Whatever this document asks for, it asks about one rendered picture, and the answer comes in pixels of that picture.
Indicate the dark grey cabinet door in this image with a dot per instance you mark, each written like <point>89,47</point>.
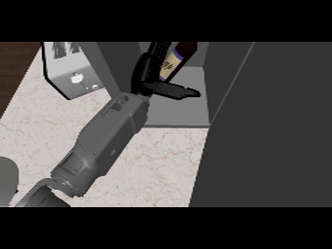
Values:
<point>284,129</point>

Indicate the pale grey appliance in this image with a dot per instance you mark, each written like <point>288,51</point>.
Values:
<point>73,76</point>

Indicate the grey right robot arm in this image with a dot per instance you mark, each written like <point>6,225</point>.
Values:
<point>108,136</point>

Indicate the dark wine bottle tan label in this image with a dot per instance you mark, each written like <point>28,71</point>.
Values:
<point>172,62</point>

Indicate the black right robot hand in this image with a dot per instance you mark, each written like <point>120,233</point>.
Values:
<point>142,73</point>

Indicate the grey cabinet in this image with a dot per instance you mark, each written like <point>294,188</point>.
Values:
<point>177,112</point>

